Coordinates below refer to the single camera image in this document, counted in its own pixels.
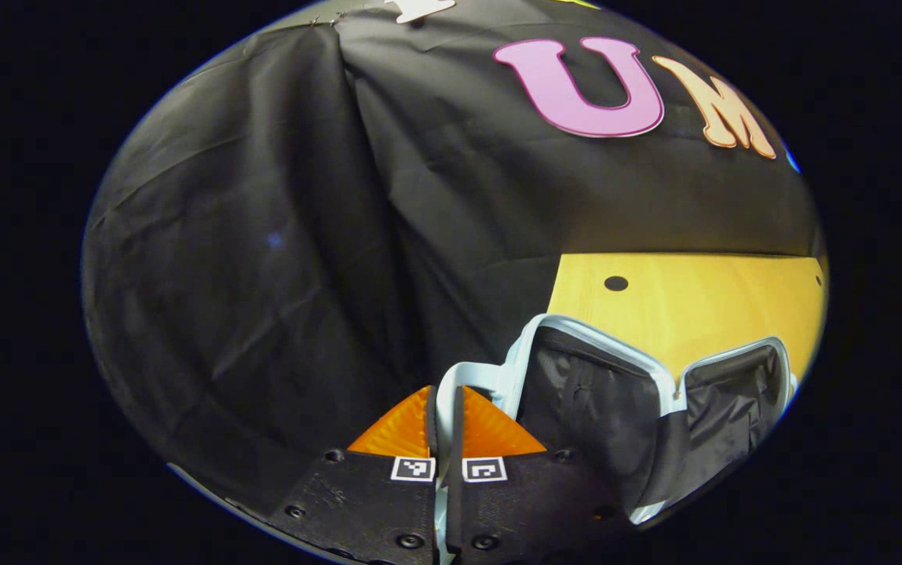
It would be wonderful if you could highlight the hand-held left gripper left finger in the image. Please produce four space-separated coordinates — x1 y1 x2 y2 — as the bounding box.
266 385 440 565

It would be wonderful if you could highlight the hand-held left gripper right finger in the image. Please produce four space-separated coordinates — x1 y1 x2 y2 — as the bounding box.
446 385 641 565

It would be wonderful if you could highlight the pale blue suitcase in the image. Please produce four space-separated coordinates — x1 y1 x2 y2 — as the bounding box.
431 312 802 565

